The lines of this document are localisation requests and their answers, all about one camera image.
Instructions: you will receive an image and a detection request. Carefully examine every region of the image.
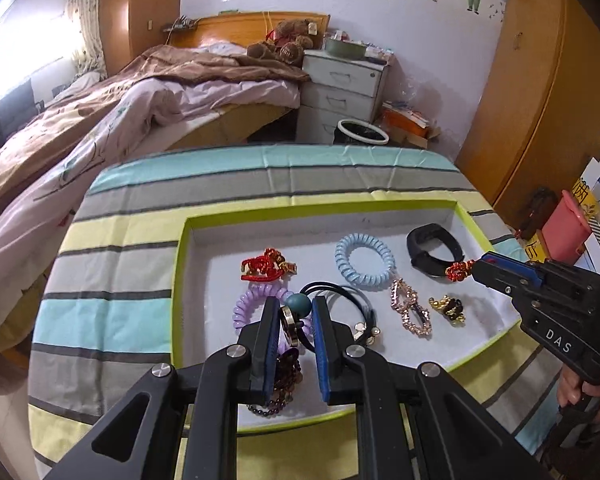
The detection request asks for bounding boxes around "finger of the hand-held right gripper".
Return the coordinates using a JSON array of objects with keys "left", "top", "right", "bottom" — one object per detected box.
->
[
  {"left": 481, "top": 252, "right": 549, "bottom": 282},
  {"left": 472, "top": 262, "right": 532, "bottom": 297}
]

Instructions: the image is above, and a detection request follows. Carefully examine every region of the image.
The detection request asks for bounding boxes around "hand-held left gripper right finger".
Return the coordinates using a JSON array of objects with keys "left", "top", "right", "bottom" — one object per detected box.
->
[{"left": 312, "top": 296, "right": 544, "bottom": 480}]

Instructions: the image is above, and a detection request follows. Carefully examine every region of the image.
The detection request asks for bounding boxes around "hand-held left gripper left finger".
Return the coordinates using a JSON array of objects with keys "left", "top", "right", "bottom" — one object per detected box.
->
[{"left": 45, "top": 297, "right": 283, "bottom": 480}]

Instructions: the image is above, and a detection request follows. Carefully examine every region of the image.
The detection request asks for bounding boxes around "dark brown bead bracelet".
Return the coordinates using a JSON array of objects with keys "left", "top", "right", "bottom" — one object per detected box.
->
[{"left": 247, "top": 305, "right": 304, "bottom": 419}]

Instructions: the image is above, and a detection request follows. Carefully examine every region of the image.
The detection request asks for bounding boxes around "red knot charm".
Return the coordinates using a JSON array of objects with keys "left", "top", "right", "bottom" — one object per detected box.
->
[{"left": 444, "top": 259, "right": 479, "bottom": 284}]

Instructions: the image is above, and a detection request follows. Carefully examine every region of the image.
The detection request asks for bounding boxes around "purple spiral hair tie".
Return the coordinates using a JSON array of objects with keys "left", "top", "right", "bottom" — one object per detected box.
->
[{"left": 233, "top": 285, "right": 312, "bottom": 352}]

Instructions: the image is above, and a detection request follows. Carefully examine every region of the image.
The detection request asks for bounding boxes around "black cord with teal bead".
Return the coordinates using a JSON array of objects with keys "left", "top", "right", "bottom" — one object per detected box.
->
[{"left": 280, "top": 281, "right": 382, "bottom": 357}]

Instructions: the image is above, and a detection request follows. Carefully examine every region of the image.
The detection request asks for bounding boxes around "gold and black hair clip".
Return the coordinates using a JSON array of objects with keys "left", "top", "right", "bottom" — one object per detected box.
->
[{"left": 428, "top": 295, "right": 467, "bottom": 324}]

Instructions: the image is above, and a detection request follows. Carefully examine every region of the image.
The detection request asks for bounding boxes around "blue spiral hair tie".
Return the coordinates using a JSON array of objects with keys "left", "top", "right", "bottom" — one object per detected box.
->
[{"left": 334, "top": 232, "right": 395, "bottom": 287}]

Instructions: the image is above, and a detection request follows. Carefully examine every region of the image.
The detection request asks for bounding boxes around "rose gold chain bracelet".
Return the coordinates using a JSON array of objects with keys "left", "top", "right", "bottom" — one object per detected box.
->
[{"left": 389, "top": 278, "right": 434, "bottom": 337}]

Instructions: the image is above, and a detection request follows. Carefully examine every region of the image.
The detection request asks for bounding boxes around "white tray with green rim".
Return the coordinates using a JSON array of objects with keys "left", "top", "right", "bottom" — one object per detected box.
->
[{"left": 171, "top": 200, "right": 524, "bottom": 434}]

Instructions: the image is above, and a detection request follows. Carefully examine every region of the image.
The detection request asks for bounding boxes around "person's right hand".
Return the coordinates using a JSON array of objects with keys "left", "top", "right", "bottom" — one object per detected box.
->
[{"left": 556, "top": 368, "right": 582, "bottom": 409}]

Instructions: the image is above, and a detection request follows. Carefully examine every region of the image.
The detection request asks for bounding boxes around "dark brown bag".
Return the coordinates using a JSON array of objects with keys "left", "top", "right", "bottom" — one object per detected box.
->
[{"left": 517, "top": 187, "right": 559, "bottom": 242}]

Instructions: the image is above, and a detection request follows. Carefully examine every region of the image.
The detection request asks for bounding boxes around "pink plastic bin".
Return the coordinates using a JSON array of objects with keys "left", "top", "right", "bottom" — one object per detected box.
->
[{"left": 542, "top": 189, "right": 599, "bottom": 264}]

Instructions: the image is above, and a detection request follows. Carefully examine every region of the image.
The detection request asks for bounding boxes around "black fitness band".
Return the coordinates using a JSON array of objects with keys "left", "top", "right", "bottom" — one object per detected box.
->
[{"left": 406, "top": 223, "right": 464, "bottom": 277}]

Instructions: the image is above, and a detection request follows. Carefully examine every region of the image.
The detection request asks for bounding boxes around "red and gold horse charm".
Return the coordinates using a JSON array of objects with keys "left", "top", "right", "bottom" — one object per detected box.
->
[{"left": 239, "top": 248, "right": 299, "bottom": 282}]

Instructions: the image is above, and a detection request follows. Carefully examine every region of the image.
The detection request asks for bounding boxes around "yellow printed box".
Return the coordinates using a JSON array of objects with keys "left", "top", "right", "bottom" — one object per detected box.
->
[{"left": 576, "top": 144, "right": 600, "bottom": 241}]

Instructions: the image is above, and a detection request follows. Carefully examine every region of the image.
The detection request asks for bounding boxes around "striped tablecloth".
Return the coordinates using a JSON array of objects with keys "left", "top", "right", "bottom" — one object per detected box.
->
[{"left": 27, "top": 144, "right": 578, "bottom": 480}]

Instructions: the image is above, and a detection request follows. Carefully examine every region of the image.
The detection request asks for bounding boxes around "cardboard box with orange papers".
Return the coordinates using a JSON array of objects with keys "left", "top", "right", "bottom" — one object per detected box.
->
[{"left": 379, "top": 101, "right": 444, "bottom": 150}]

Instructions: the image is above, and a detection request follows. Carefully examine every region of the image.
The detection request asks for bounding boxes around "large wooden door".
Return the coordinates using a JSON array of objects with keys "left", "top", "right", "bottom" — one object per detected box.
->
[{"left": 454, "top": 0, "right": 600, "bottom": 222}]

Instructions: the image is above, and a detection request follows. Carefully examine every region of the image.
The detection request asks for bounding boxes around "white rimmed trash bin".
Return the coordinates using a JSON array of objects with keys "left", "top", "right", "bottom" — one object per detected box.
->
[{"left": 333, "top": 119, "right": 390, "bottom": 147}]

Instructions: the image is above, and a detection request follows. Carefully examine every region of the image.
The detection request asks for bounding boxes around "white drawer cabinet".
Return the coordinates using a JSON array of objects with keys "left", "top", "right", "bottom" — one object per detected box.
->
[{"left": 295, "top": 52, "right": 397, "bottom": 145}]

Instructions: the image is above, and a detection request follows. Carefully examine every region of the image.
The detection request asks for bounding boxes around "pink floral duvet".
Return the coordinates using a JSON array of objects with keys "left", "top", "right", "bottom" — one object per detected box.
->
[{"left": 0, "top": 77, "right": 302, "bottom": 367}]

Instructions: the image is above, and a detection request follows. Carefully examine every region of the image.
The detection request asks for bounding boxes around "green basin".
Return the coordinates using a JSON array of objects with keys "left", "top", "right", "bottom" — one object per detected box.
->
[{"left": 323, "top": 35, "right": 369, "bottom": 60}]

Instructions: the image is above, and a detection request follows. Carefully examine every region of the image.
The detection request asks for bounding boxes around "brown blanket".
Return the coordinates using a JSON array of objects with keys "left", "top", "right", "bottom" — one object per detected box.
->
[{"left": 130, "top": 43, "right": 312, "bottom": 87}]

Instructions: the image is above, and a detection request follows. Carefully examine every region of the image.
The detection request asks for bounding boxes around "brown teddy bear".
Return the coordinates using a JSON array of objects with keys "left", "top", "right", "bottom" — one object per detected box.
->
[{"left": 246, "top": 18, "right": 319, "bottom": 66}]

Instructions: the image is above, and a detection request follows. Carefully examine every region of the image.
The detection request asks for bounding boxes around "brown floral quilt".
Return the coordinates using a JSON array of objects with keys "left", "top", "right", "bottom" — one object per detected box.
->
[{"left": 0, "top": 71, "right": 147, "bottom": 232}]

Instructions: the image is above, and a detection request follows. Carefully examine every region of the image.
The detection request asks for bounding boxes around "wooden bed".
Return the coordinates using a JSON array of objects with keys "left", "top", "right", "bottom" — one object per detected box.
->
[{"left": 167, "top": 11, "right": 331, "bottom": 152}]

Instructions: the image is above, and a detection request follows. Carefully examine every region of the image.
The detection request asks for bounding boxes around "dark grey chair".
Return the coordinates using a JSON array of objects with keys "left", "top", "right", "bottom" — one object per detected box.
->
[{"left": 0, "top": 78, "right": 46, "bottom": 134}]

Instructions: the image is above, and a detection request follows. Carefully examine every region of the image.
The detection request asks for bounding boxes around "tall wooden wardrobe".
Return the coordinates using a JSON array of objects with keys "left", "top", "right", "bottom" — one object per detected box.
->
[{"left": 98, "top": 0, "right": 185, "bottom": 77}]

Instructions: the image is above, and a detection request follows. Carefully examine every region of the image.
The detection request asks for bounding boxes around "floral curtain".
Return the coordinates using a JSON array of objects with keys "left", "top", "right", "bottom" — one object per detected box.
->
[{"left": 64, "top": 0, "right": 107, "bottom": 79}]

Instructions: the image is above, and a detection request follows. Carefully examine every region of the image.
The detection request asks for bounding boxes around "window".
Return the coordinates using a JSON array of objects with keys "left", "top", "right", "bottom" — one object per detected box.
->
[{"left": 0, "top": 7, "right": 89, "bottom": 112}]

